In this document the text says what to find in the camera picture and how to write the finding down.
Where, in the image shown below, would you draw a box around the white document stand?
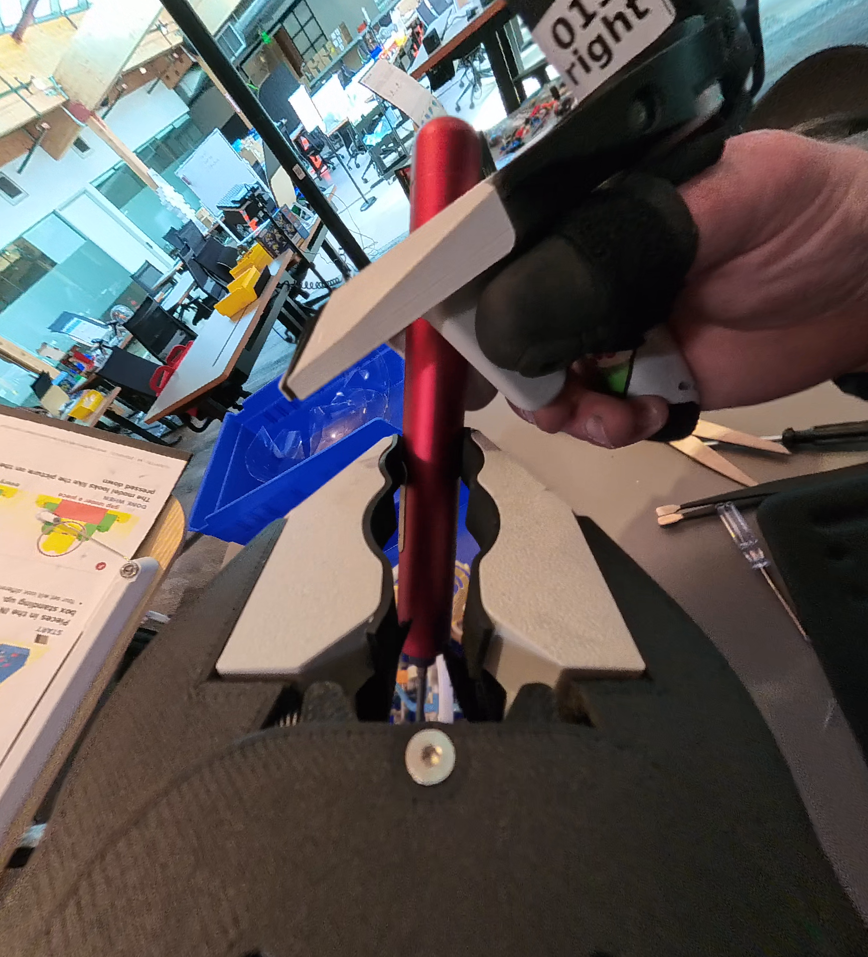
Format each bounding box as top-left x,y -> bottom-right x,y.
0,557 -> 162,898

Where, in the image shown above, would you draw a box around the black handled screwdriver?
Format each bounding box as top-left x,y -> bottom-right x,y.
778,419 -> 868,453

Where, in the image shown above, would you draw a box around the black metal pole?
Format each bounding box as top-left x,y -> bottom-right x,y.
161,0 -> 371,270

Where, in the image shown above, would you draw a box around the red plastic handles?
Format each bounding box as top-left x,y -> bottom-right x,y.
150,340 -> 196,393

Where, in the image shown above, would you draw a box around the clear plastic dome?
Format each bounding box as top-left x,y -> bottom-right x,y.
243,359 -> 401,483

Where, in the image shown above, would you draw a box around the pile of toy parts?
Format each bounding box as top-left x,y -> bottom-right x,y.
490,97 -> 577,151

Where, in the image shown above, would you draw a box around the instruction sheet board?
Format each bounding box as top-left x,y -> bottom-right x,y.
0,396 -> 192,913

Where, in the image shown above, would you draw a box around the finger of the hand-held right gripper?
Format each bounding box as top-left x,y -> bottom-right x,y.
283,178 -> 517,402

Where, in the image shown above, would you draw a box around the black wrist rest pad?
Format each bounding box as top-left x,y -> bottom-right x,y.
757,464 -> 868,823

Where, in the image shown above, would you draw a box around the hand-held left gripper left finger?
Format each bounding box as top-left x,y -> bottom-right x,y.
214,434 -> 407,720

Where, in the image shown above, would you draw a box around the red electric screwdriver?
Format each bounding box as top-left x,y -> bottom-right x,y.
397,116 -> 495,719

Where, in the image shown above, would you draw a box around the blue plastic bin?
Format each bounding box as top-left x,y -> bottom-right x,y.
187,340 -> 405,547

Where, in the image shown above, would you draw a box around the white whiteboard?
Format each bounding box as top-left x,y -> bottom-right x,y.
176,129 -> 256,203

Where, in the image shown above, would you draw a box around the black tweezers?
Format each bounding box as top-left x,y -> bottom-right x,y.
656,462 -> 868,526

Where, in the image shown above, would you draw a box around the white desk wooden edge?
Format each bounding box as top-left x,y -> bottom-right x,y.
143,250 -> 296,427

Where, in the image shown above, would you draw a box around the clear ball maze puzzle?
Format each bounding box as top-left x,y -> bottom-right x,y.
395,553 -> 480,725

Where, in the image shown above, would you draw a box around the background document stand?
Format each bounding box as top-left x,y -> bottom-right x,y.
359,58 -> 435,124

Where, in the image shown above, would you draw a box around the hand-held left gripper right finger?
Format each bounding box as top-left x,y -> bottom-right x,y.
462,430 -> 647,720

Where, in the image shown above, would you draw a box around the person's right hand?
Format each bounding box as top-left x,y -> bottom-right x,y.
530,131 -> 868,451

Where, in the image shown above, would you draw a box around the steel scissors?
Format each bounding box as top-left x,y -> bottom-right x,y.
669,419 -> 794,487

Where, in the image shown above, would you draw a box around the clear handled screwdriver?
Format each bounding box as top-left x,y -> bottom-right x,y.
714,502 -> 809,637

